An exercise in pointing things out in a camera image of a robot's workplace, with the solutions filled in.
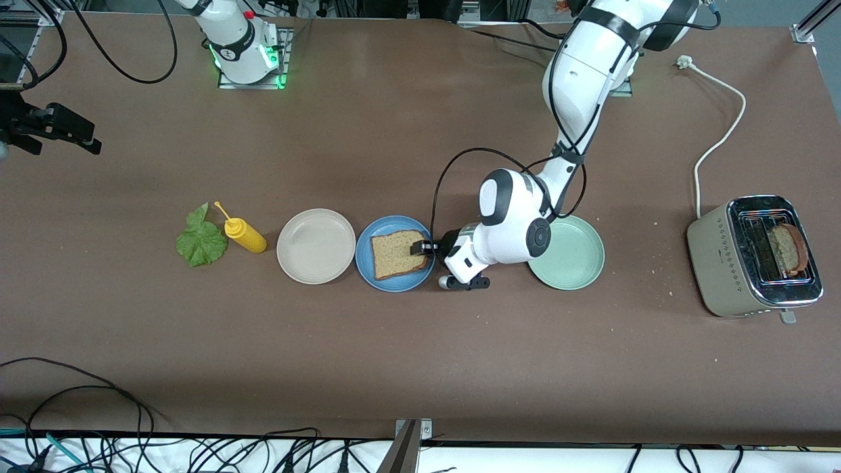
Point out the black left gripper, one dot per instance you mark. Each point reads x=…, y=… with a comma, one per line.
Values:
x=449, y=241

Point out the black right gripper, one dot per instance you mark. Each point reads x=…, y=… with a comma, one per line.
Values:
x=20, y=122

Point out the brown bread slice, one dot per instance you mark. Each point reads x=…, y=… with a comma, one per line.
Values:
x=785, y=246
x=391, y=256

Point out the blue round plate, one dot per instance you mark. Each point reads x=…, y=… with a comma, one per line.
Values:
x=394, y=286

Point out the yellow mustard squeeze bottle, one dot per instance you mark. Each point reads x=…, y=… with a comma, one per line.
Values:
x=246, y=238

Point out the green lettuce leaf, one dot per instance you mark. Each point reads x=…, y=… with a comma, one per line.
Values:
x=200, y=243

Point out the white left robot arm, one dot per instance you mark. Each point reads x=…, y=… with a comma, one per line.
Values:
x=585, y=72

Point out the beige round plate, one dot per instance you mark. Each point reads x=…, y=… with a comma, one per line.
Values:
x=315, y=246

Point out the light green round plate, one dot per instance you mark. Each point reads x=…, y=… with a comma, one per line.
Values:
x=578, y=263

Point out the grey aluminium profile bar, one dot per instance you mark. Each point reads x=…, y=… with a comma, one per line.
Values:
x=401, y=456

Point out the orange snack pack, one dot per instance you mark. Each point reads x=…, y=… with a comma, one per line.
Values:
x=562, y=5

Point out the beige chrome toaster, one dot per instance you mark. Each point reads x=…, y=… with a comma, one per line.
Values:
x=719, y=263

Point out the aluminium frame rail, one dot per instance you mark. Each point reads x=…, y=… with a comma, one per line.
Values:
x=25, y=66
x=52, y=18
x=803, y=33

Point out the metal corner bracket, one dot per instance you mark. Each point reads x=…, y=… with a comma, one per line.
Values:
x=426, y=430

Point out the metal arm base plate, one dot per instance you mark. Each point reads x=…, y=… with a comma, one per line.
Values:
x=288, y=66
x=624, y=89

